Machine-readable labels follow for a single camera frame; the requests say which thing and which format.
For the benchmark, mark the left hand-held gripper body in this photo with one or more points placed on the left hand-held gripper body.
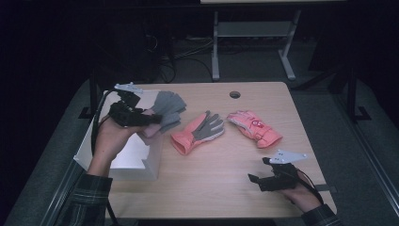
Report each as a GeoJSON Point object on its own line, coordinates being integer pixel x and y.
{"type": "Point", "coordinates": [125, 111]}

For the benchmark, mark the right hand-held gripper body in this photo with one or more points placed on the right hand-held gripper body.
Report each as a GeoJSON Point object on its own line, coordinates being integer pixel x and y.
{"type": "Point", "coordinates": [280, 175]}

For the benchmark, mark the grey and pink knit glove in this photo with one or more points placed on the grey and pink knit glove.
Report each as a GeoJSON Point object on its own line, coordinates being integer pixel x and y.
{"type": "Point", "coordinates": [169, 121]}
{"type": "Point", "coordinates": [169, 102]}

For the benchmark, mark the white box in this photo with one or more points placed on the white box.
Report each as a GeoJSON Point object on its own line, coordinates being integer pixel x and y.
{"type": "Point", "coordinates": [138, 157]}

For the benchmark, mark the pink padded glove with print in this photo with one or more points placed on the pink padded glove with print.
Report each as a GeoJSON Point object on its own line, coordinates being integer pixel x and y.
{"type": "Point", "coordinates": [254, 127]}

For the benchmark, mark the person's right hand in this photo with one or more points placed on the person's right hand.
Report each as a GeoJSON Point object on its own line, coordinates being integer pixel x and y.
{"type": "Point", "coordinates": [302, 194]}

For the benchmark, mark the person's left hand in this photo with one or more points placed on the person's left hand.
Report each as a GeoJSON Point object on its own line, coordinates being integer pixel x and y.
{"type": "Point", "coordinates": [109, 141]}

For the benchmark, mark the dark tape strip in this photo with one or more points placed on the dark tape strip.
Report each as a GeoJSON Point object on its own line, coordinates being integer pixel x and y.
{"type": "Point", "coordinates": [327, 188]}

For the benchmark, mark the white desk with metal legs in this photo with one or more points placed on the white desk with metal legs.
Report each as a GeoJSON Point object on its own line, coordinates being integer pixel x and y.
{"type": "Point", "coordinates": [254, 29]}

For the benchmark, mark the black stand post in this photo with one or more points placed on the black stand post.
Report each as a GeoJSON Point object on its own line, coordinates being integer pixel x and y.
{"type": "Point", "coordinates": [93, 94]}
{"type": "Point", "coordinates": [353, 94]}

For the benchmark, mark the metal frame rail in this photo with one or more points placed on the metal frame rail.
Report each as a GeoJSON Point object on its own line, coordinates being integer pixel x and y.
{"type": "Point", "coordinates": [58, 194]}
{"type": "Point", "coordinates": [370, 147]}

